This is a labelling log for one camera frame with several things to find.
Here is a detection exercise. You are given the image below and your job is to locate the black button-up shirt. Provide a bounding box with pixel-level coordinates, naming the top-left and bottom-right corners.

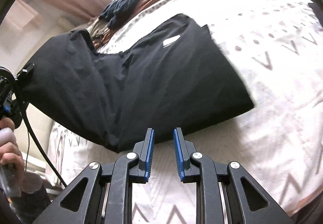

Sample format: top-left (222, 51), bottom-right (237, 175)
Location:
top-left (21, 14), bottom-right (254, 153)

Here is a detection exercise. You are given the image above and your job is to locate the person's left hand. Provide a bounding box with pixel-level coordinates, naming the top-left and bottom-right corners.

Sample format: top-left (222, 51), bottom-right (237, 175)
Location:
top-left (1, 117), bottom-right (24, 181)

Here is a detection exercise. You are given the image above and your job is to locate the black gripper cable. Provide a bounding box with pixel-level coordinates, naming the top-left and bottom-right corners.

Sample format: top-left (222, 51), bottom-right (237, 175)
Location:
top-left (0, 67), bottom-right (67, 188)

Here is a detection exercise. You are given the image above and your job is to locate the patterned geometric bed blanket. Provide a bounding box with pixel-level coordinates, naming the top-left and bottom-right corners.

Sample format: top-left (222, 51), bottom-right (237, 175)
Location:
top-left (45, 0), bottom-right (323, 224)

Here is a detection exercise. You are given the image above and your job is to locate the dark knitted sweater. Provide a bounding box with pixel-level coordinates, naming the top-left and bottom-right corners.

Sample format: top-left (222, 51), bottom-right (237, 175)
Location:
top-left (99, 0), bottom-right (141, 30)

